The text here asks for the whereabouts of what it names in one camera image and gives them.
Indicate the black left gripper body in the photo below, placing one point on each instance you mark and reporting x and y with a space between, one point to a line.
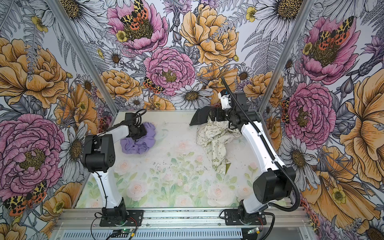
140 131

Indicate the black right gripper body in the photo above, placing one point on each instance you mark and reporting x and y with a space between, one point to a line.
222 115

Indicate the purple cloth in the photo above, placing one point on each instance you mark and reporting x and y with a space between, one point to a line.
141 145

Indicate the cream patterned cloth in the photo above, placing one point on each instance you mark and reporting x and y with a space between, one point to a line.
213 136

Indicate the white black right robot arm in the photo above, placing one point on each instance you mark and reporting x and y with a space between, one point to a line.
275 186

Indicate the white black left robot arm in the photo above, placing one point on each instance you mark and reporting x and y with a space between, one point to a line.
99 155

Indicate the dark grey cloth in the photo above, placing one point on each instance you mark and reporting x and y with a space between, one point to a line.
201 116

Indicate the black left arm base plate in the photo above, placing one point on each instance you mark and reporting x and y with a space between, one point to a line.
118 218

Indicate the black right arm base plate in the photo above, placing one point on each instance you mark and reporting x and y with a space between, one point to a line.
239 217

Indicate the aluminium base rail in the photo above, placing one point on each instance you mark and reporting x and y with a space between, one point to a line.
175 218

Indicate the white perforated cable duct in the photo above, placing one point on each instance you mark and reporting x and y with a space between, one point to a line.
156 234

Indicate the aluminium corner post left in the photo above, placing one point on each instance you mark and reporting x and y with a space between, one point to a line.
76 42

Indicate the aluminium corner post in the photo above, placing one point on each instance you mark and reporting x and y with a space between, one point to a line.
298 26
76 42

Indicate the aluminium corner post right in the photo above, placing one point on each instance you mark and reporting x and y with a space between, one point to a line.
298 26

